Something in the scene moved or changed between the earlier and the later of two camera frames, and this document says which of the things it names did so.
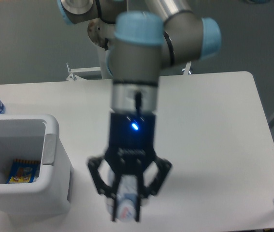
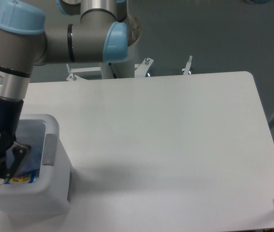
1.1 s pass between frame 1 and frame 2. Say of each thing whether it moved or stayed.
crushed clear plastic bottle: moved
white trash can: stayed
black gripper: moved
